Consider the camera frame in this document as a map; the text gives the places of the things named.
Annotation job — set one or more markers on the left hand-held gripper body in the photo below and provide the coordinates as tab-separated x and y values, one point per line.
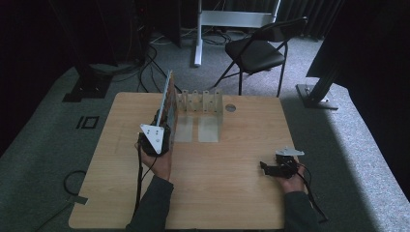
154	138

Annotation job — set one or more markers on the black stand with square base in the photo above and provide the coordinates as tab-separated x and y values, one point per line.
88	85

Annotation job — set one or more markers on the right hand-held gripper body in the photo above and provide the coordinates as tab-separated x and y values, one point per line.
286	164

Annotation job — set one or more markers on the clear acrylic book rack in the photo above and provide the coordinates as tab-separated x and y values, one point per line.
208	124

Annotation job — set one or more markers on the black folding chair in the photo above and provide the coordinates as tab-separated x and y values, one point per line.
257	53

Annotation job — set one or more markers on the person's left hand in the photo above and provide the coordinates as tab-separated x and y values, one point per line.
161	164

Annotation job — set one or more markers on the black stand with flat base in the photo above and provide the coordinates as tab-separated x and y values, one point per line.
317	93

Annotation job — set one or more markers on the white metal stand frame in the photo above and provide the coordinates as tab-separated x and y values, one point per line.
225	17

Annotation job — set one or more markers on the round grey table grommet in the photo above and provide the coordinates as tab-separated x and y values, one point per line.
230	107

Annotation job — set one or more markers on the person's right hand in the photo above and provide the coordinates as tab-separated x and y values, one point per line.
295	183

